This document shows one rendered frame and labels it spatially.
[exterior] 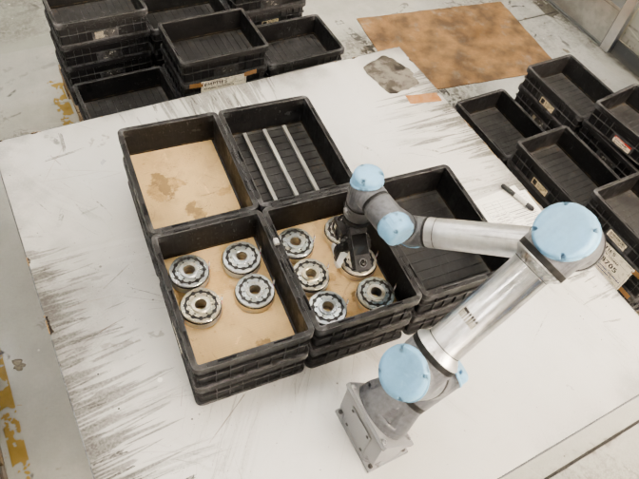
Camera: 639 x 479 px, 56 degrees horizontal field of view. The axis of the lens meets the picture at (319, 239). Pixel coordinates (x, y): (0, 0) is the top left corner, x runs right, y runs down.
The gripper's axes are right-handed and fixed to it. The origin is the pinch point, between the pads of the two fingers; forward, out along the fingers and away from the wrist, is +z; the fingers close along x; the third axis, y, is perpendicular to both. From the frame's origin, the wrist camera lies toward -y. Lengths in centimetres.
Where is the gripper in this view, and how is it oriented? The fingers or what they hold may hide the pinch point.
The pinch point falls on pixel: (347, 265)
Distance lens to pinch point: 165.9
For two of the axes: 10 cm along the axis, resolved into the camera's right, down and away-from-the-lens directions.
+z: -1.2, 5.9, 8.0
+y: -3.2, -7.9, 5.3
